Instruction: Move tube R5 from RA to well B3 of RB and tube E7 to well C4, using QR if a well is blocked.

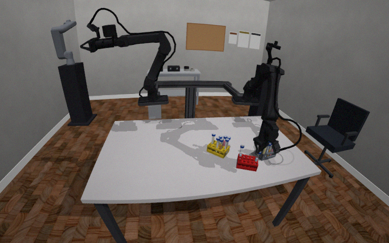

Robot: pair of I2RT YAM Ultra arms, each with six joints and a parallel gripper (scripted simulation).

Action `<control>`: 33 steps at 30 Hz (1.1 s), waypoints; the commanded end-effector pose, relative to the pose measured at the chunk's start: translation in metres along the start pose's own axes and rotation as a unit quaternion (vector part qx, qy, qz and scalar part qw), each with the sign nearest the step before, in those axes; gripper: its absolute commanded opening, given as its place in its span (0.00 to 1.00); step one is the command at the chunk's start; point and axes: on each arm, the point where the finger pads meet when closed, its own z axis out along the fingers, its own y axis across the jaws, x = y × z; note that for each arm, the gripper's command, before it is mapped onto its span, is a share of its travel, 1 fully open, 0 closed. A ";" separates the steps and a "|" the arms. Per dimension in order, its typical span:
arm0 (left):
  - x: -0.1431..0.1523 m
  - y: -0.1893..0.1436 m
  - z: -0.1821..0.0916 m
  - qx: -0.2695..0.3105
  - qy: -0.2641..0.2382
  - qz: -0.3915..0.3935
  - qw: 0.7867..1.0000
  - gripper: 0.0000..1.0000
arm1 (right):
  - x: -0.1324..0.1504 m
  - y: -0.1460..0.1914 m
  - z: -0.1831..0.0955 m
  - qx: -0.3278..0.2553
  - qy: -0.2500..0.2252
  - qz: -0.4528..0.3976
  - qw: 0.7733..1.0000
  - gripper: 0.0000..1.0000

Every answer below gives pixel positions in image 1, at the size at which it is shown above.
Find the yellow tube rack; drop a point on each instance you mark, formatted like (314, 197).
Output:
(212, 147)

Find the red rack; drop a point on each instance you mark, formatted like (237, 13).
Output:
(246, 163)

